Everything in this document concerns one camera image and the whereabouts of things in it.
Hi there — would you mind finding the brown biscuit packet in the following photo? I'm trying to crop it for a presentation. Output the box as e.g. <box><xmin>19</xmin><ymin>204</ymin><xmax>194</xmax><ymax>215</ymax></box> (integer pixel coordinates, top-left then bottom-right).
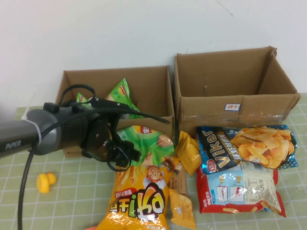
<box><xmin>167</xmin><ymin>161</ymin><xmax>190</xmax><ymax>198</ymax></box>

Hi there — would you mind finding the green potato chips bag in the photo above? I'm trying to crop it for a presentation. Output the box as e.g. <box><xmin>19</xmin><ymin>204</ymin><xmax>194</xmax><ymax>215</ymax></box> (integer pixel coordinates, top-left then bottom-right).
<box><xmin>116</xmin><ymin>124</ymin><xmax>175</xmax><ymax>167</ymax></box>
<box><xmin>103</xmin><ymin>78</ymin><xmax>144</xmax><ymax>120</ymax></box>
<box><xmin>76</xmin><ymin>92</ymin><xmax>94</xmax><ymax>104</ymax></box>

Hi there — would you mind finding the small yellow snack bag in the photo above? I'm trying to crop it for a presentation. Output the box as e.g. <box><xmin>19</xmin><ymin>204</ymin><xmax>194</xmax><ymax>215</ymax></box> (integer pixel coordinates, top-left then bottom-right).
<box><xmin>169</xmin><ymin>188</ymin><xmax>197</xmax><ymax>230</ymax></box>
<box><xmin>174</xmin><ymin>130</ymin><xmax>202</xmax><ymax>175</ymax></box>

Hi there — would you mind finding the yellow rubber duck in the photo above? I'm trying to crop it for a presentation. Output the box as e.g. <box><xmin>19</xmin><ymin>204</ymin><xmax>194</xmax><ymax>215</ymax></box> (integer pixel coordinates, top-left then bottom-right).
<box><xmin>36</xmin><ymin>172</ymin><xmax>57</xmax><ymax>194</ymax></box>

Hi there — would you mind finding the blue Vikar chips bag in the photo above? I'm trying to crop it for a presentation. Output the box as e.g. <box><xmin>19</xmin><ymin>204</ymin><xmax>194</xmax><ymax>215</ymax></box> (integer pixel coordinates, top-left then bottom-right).
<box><xmin>196</xmin><ymin>124</ymin><xmax>300</xmax><ymax>176</ymax></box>

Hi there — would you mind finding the black looped left wrist cable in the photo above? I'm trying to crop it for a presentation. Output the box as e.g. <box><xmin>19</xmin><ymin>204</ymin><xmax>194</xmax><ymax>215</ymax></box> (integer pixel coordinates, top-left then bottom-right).
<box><xmin>59</xmin><ymin>83</ymin><xmax>96</xmax><ymax>107</ymax></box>

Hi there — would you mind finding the cardboard box with printed base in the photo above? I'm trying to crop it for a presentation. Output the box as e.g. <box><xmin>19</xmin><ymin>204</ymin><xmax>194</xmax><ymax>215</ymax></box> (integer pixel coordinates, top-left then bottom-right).
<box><xmin>54</xmin><ymin>65</ymin><xmax>176</xmax><ymax>159</ymax></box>

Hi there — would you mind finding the cardboard box with taped front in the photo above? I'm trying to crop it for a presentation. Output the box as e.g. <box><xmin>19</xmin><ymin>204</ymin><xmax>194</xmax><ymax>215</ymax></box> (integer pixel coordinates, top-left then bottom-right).
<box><xmin>174</xmin><ymin>46</ymin><xmax>302</xmax><ymax>138</ymax></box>

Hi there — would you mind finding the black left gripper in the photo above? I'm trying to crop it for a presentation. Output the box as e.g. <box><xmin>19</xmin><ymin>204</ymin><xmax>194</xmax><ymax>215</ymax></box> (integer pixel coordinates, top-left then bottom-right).
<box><xmin>83</xmin><ymin>118</ymin><xmax>142</xmax><ymax>168</ymax></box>

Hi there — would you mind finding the large orange snack bag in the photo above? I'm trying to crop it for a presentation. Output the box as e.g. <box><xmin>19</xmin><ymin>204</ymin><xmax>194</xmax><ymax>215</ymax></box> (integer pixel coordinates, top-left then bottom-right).
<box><xmin>95</xmin><ymin>155</ymin><xmax>180</xmax><ymax>230</ymax></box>

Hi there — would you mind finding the white cable tie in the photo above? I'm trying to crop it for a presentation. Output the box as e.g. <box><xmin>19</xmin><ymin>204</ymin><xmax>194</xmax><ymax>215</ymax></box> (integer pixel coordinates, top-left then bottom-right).
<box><xmin>21</xmin><ymin>114</ymin><xmax>44</xmax><ymax>146</ymax></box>

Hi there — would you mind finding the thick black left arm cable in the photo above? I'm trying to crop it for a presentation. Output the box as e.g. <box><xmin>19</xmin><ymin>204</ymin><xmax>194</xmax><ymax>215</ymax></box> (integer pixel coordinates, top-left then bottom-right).
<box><xmin>17</xmin><ymin>106</ymin><xmax>171</xmax><ymax>230</ymax></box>

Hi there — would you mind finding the white blue-bordered label sticker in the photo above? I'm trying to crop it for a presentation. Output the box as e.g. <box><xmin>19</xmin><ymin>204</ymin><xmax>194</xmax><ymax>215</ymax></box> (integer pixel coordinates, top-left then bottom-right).
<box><xmin>224</xmin><ymin>103</ymin><xmax>241</xmax><ymax>112</ymax></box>

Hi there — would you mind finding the red white shrimp cracker bag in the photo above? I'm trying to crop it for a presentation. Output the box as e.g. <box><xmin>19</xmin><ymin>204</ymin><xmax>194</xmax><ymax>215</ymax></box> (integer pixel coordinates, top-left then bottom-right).
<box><xmin>196</xmin><ymin>162</ymin><xmax>286</xmax><ymax>218</ymax></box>

